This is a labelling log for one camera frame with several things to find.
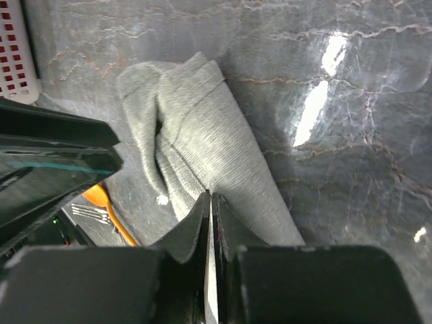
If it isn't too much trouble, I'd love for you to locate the white plastic basket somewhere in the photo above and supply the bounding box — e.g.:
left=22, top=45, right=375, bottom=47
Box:
left=0, top=0, right=41, bottom=105

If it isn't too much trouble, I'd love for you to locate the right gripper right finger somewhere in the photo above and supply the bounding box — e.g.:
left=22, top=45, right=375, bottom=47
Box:
left=211, top=194, right=422, bottom=323

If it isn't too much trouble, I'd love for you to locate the grey cloth napkin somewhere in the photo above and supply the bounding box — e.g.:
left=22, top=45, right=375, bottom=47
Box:
left=116, top=53, right=304, bottom=245

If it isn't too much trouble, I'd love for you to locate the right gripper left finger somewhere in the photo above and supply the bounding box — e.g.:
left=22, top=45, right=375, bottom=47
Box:
left=1, top=192, right=210, bottom=323

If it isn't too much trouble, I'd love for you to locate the clear-handled metal fork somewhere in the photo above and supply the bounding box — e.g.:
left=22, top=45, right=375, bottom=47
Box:
left=71, top=203, right=119, bottom=234

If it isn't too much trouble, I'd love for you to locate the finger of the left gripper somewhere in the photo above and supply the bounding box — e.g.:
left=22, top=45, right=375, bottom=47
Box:
left=1, top=136, right=123, bottom=250
left=1, top=98, right=119, bottom=147

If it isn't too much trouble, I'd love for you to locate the orange plastic spoon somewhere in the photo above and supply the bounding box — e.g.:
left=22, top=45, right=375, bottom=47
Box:
left=82, top=184, right=139, bottom=246

